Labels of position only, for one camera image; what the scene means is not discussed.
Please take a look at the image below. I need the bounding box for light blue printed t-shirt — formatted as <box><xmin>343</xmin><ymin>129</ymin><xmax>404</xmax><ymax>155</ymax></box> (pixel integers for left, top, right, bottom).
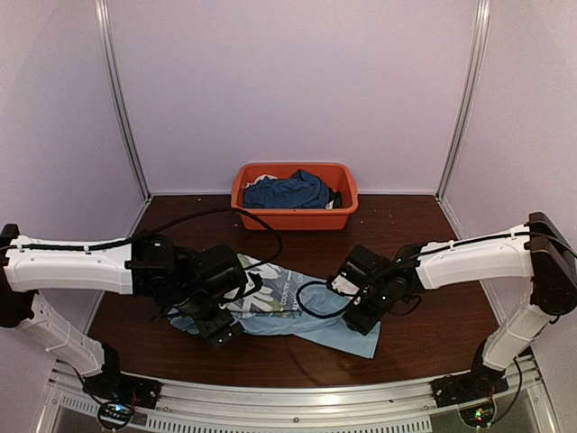
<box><xmin>167</xmin><ymin>253</ymin><xmax>381</xmax><ymax>360</ymax></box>

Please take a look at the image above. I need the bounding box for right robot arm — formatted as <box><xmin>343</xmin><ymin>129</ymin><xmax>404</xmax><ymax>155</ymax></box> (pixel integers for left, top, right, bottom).
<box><xmin>329</xmin><ymin>212</ymin><xmax>576</xmax><ymax>399</ymax></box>

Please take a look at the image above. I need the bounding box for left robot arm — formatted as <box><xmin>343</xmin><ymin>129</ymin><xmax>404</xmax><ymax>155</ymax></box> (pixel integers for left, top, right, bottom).
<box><xmin>1</xmin><ymin>225</ymin><xmax>248</xmax><ymax>401</ymax></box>

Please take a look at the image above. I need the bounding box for dark blue garment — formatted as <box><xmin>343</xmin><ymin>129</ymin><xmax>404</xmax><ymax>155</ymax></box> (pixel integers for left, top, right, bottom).
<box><xmin>243</xmin><ymin>170</ymin><xmax>331</xmax><ymax>209</ymax></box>

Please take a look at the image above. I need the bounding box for orange plastic basin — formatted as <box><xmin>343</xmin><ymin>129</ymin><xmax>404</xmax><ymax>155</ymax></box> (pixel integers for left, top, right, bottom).
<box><xmin>231</xmin><ymin>162</ymin><xmax>359</xmax><ymax>231</ymax></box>

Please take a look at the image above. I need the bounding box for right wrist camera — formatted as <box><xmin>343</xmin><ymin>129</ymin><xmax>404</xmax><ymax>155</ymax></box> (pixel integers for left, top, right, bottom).
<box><xmin>326</xmin><ymin>244</ymin><xmax>394</xmax><ymax>314</ymax></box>

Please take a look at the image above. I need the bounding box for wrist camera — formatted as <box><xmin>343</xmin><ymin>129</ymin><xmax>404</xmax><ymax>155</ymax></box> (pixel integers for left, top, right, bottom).
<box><xmin>326</xmin><ymin>244</ymin><xmax>394</xmax><ymax>314</ymax></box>
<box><xmin>191</xmin><ymin>244</ymin><xmax>263</xmax><ymax>308</ymax></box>

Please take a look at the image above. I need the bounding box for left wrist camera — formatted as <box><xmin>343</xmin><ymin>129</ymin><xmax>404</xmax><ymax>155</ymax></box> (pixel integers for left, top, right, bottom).
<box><xmin>191</xmin><ymin>244</ymin><xmax>263</xmax><ymax>308</ymax></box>

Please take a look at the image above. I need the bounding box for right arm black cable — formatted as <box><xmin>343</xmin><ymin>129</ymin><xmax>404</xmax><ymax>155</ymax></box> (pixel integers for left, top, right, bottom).
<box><xmin>295</xmin><ymin>279</ymin><xmax>362</xmax><ymax>319</ymax></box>

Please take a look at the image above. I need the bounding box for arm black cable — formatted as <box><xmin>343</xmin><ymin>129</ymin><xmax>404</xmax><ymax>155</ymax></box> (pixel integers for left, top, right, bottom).
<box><xmin>295</xmin><ymin>279</ymin><xmax>362</xmax><ymax>319</ymax></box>
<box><xmin>134</xmin><ymin>207</ymin><xmax>284</xmax><ymax>272</ymax></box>

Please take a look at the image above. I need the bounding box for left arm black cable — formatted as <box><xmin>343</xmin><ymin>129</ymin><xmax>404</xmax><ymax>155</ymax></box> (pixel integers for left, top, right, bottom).
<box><xmin>134</xmin><ymin>207</ymin><xmax>284</xmax><ymax>272</ymax></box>

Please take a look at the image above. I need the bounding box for aluminium front rail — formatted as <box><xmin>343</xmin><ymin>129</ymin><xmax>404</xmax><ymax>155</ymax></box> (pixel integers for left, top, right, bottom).
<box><xmin>32</xmin><ymin>355</ymin><xmax>561</xmax><ymax>432</ymax></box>

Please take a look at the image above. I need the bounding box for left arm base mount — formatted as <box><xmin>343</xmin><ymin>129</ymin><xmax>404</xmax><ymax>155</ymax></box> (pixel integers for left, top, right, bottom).
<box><xmin>83</xmin><ymin>373</ymin><xmax>162</xmax><ymax>410</ymax></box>

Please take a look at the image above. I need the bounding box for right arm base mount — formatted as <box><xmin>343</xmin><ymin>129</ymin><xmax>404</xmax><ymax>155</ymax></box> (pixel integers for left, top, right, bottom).
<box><xmin>429</xmin><ymin>373</ymin><xmax>509</xmax><ymax>408</ymax></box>

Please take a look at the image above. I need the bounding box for right aluminium corner post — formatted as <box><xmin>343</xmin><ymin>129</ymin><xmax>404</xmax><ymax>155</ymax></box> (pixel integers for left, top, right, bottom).
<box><xmin>435</xmin><ymin>0</ymin><xmax>490</xmax><ymax>202</ymax></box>

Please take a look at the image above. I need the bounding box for aluminium corner post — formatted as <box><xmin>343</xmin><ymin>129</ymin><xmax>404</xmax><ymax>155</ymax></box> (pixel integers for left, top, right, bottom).
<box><xmin>95</xmin><ymin>0</ymin><xmax>151</xmax><ymax>201</ymax></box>
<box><xmin>435</xmin><ymin>0</ymin><xmax>490</xmax><ymax>202</ymax></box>

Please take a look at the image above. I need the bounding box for left aluminium corner post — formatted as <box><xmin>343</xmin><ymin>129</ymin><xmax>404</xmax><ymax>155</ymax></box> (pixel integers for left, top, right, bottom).
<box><xmin>95</xmin><ymin>0</ymin><xmax>151</xmax><ymax>201</ymax></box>

